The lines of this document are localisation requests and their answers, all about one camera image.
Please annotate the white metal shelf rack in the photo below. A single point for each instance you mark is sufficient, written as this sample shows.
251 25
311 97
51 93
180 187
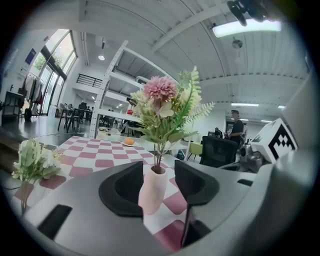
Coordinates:
125 75

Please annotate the pink vase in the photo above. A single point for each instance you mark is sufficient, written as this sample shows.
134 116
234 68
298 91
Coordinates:
152 190

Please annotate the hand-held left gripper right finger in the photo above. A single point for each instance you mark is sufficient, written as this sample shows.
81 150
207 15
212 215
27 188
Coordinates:
212 190

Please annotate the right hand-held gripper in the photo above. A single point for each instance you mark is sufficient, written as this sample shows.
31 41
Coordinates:
275 140

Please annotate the orange fruit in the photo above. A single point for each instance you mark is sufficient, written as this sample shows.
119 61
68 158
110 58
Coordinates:
129 141

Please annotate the red white checkered tablecloth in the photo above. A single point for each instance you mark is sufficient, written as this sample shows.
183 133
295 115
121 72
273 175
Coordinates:
100 155

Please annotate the clothes rack with garments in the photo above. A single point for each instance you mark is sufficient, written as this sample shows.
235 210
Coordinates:
33 92

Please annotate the pink flower bouquet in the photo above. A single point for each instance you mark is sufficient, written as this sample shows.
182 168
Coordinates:
165 105

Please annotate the long black table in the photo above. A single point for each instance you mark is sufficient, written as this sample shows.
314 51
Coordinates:
75 115

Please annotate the long ceiling light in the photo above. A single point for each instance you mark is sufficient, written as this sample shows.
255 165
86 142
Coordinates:
250 28

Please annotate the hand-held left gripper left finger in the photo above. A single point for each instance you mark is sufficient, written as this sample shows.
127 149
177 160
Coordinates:
87 212

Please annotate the black balcony railing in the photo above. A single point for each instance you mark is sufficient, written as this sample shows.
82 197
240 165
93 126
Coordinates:
88 80

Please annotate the red fruit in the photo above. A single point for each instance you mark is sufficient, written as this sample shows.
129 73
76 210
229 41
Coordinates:
129 112

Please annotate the white flower bouquet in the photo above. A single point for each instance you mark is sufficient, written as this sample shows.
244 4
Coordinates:
35 160

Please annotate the black cantilever office chair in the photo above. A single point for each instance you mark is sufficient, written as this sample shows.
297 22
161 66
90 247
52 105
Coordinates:
220 152

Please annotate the white plate under orange fruit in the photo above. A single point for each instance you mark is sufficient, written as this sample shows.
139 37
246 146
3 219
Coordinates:
136 144

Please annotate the white storage basket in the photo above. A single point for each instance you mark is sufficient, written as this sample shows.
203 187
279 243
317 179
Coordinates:
108 134

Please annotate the large glass window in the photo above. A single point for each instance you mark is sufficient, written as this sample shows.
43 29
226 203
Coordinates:
57 57

